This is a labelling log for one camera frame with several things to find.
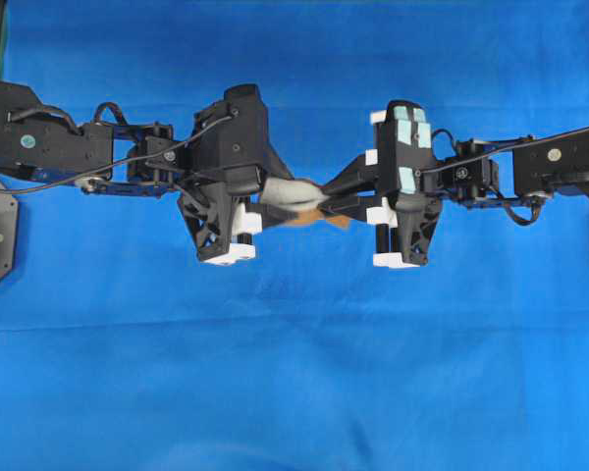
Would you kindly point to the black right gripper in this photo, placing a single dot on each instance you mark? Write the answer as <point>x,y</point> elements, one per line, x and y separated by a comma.
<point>404,222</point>

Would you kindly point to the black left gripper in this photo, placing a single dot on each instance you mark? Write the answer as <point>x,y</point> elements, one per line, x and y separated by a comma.
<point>215,211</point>

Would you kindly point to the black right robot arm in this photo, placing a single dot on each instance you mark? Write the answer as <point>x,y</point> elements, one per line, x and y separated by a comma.
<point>516,175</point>

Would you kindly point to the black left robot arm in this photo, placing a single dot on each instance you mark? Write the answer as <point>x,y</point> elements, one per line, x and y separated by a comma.
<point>106,156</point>

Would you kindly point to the blue table cloth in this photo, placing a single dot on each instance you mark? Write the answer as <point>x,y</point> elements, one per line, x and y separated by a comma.
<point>120,351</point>

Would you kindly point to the black taped right wrist camera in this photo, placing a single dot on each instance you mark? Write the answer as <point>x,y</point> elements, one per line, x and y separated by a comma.
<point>403,144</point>

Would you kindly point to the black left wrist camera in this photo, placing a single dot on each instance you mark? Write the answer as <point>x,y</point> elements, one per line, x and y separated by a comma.
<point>234,145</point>

